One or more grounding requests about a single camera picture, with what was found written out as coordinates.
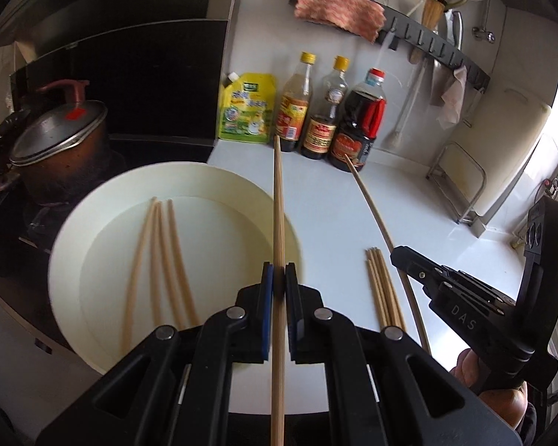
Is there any dark sauce bottle yellow cap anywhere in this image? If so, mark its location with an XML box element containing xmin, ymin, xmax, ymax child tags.
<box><xmin>300</xmin><ymin>56</ymin><xmax>350</xmax><ymax>161</ymax></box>

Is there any wooden handled utensil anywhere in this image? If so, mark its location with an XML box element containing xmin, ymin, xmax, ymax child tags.
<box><xmin>421</xmin><ymin>0</ymin><xmax>447</xmax><ymax>29</ymax></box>

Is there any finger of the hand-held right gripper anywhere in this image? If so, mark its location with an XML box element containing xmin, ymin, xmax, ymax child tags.
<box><xmin>391</xmin><ymin>245</ymin><xmax>447</xmax><ymax>289</ymax></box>

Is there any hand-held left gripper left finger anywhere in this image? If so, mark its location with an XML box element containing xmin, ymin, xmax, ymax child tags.
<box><xmin>35</xmin><ymin>262</ymin><xmax>276</xmax><ymax>446</ymax></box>

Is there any metal cutting board rack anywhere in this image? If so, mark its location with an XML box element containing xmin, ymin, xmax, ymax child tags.
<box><xmin>425</xmin><ymin>142</ymin><xmax>487</xmax><ymax>226</ymax></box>

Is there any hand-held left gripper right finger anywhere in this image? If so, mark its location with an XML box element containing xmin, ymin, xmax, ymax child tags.
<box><xmin>283</xmin><ymin>262</ymin><xmax>517</xmax><ymax>446</ymax></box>

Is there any steel kitchen knife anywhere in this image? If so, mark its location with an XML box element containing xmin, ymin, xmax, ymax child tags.
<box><xmin>444</xmin><ymin>9</ymin><xmax>463</xmax><ymax>49</ymax></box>

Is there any soy sauce jug red handle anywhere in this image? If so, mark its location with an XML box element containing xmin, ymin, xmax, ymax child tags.
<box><xmin>327</xmin><ymin>69</ymin><xmax>388</xmax><ymax>172</ymax></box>

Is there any black wall hook rail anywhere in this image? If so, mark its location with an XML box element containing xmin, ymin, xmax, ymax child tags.
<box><xmin>289</xmin><ymin>0</ymin><xmax>491</xmax><ymax>90</ymax></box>

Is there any yellow seasoning pouch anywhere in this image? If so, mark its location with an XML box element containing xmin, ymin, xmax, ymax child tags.
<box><xmin>218</xmin><ymin>71</ymin><xmax>277</xmax><ymax>146</ymax></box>

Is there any pink dish cloth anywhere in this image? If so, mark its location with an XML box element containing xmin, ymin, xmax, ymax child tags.
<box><xmin>294</xmin><ymin>0</ymin><xmax>387</xmax><ymax>43</ymax></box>

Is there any black gas stove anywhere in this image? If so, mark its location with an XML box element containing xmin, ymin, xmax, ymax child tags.
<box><xmin>0</xmin><ymin>149</ymin><xmax>215</xmax><ymax>279</ymax></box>

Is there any black wok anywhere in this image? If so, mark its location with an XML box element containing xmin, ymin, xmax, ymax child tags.
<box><xmin>0</xmin><ymin>107</ymin><xmax>31</xmax><ymax>182</ymax></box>

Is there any white round basin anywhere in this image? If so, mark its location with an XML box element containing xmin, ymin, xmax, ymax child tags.
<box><xmin>48</xmin><ymin>162</ymin><xmax>304</xmax><ymax>376</ymax></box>

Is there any person's right hand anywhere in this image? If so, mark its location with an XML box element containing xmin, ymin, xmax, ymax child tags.
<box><xmin>450</xmin><ymin>349</ymin><xmax>527</xmax><ymax>433</ymax></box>

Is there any amber vinegar bottle yellow cap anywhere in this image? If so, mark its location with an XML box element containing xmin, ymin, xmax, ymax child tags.
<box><xmin>275</xmin><ymin>52</ymin><xmax>317</xmax><ymax>153</ymax></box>

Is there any beige hanging rag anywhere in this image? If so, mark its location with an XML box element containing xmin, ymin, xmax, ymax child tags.
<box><xmin>436</xmin><ymin>66</ymin><xmax>468</xmax><ymax>131</ymax></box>

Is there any single wooden chopstick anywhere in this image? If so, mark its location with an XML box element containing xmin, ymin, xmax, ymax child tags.
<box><xmin>150</xmin><ymin>201</ymin><xmax>164</xmax><ymax>330</ymax></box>
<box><xmin>158</xmin><ymin>204</ymin><xmax>189</xmax><ymax>330</ymax></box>
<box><xmin>272</xmin><ymin>135</ymin><xmax>286</xmax><ymax>446</ymax></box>
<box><xmin>344</xmin><ymin>155</ymin><xmax>432</xmax><ymax>355</ymax></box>
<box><xmin>121</xmin><ymin>196</ymin><xmax>159</xmax><ymax>354</ymax></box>

